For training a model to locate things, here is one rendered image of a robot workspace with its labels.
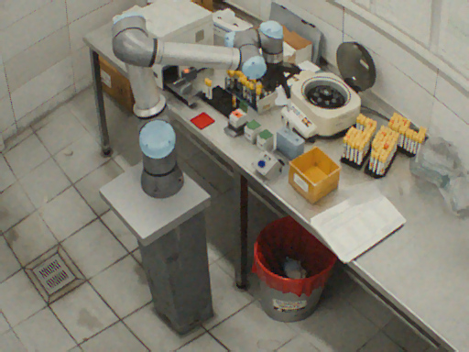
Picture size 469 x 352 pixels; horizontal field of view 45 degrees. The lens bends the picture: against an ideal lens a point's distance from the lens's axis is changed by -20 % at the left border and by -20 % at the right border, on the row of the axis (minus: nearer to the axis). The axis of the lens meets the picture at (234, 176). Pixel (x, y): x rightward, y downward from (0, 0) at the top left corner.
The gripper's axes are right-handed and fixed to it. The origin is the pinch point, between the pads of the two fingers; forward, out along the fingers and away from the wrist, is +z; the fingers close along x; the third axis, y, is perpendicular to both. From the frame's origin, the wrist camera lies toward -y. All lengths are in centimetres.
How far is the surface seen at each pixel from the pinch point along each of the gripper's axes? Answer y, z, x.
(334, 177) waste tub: -4.7, 14.6, 29.5
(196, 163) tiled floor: 0, 107, -83
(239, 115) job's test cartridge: 9.9, 12.6, -11.6
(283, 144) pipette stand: 2.6, 15.0, 6.8
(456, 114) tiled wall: -60, -3, 42
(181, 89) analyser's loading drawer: 21.3, 12.9, -37.5
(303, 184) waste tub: 6.2, 15.4, 26.1
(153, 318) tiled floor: 64, 107, -4
